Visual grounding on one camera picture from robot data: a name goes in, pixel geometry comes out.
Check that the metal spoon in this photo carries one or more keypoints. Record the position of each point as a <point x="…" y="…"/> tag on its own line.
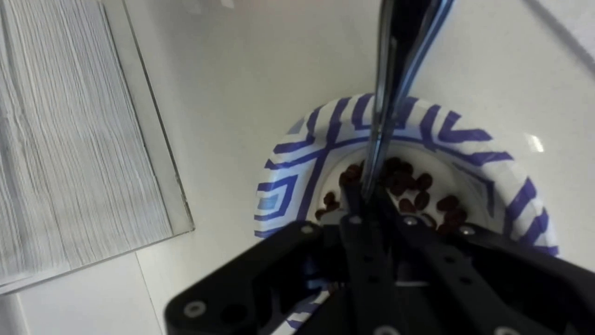
<point x="405" y="44"/>

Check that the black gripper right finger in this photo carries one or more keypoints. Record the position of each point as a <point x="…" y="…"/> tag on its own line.
<point x="494" y="286"/>

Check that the blue patterned paper plate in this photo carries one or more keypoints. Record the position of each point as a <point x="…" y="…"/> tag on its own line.
<point x="290" y="180"/>

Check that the brown coffee bean pile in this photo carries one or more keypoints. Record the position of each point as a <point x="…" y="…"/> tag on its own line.
<point x="409" y="183"/>

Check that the clear napkin dispenser box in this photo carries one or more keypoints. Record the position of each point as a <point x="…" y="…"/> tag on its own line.
<point x="80" y="137"/>

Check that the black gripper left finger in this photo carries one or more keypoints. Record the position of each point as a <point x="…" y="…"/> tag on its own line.
<point x="279" y="280"/>

